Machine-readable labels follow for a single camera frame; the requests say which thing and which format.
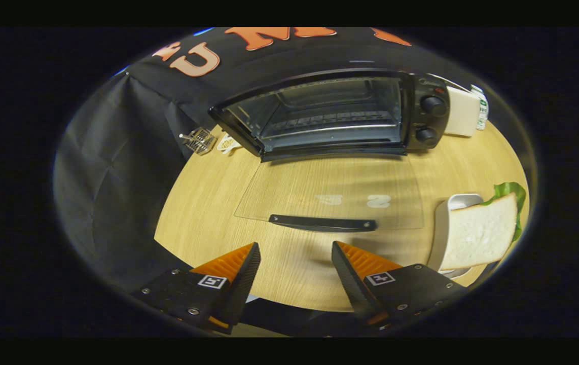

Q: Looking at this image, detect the metal wire rack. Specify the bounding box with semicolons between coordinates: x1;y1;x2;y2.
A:
179;127;218;155

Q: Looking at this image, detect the white bottle with green label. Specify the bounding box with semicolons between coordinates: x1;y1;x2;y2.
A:
471;84;489;131

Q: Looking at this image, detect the white tray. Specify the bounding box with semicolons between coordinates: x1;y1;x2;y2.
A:
427;193;498;279

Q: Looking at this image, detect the white pop-up toaster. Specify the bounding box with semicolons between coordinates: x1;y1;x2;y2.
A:
444;85;481;137

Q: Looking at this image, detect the black toaster oven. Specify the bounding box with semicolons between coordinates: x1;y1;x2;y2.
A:
208;68;451;233

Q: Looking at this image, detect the white patterned holder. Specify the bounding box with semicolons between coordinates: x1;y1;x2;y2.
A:
216;133;243;155

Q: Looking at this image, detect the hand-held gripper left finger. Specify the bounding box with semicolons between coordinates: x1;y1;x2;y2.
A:
135;242;262;335

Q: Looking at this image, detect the black backdrop cloth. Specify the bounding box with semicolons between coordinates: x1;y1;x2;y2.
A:
52;27;473;300

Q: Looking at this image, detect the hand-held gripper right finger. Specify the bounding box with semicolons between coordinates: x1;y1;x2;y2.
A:
332;241;467;329

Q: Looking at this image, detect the lettuce sandwich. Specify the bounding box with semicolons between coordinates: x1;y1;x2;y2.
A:
441;181;527;272

